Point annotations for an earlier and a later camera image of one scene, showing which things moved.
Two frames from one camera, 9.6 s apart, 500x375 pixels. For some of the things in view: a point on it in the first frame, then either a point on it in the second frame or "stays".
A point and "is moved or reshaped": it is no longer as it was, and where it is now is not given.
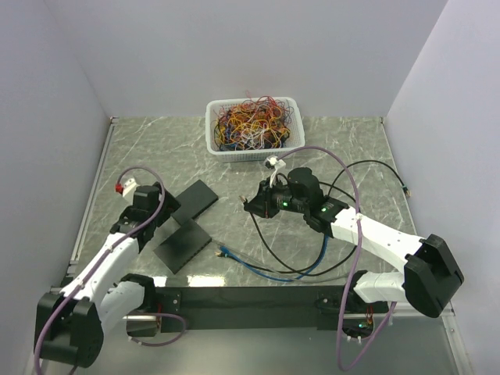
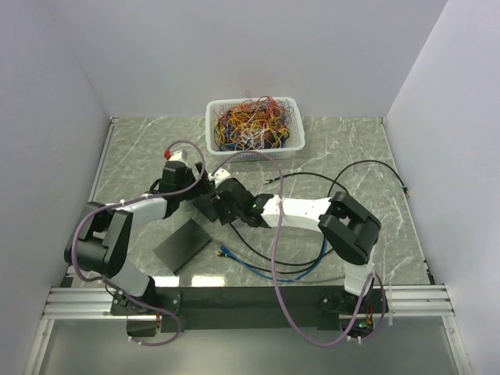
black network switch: x=183 y=245 stays
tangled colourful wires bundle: x=251 y=123 stays
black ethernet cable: x=330 y=185 is moved or reshaped
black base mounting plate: x=256 y=308 stays
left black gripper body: x=169 y=206 to x=203 y=187
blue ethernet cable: x=223 y=252 stays
